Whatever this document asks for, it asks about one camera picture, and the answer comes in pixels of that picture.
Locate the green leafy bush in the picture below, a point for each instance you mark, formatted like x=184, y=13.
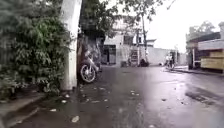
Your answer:
x=30, y=50

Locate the pale concrete pole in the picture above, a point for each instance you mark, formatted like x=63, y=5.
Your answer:
x=70, y=46

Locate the pale boundary wall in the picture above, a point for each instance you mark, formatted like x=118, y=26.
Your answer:
x=160, y=56

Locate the thin tall tree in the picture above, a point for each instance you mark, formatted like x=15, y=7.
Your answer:
x=144, y=30

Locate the parked motorcycle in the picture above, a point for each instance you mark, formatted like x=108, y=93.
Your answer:
x=88, y=68

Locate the wet grey asphalt road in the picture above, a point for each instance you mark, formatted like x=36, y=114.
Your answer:
x=140, y=100

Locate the raised pavement strip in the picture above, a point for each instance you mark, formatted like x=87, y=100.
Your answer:
x=196, y=70

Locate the concrete kerb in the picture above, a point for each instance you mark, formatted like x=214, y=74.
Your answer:
x=16, y=111

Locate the pale two-storey building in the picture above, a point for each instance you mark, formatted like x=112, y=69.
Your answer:
x=118, y=43

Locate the yellow roadside stall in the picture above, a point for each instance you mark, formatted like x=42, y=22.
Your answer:
x=211, y=55

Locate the dark building with trees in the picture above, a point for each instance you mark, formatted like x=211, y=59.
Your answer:
x=200, y=41

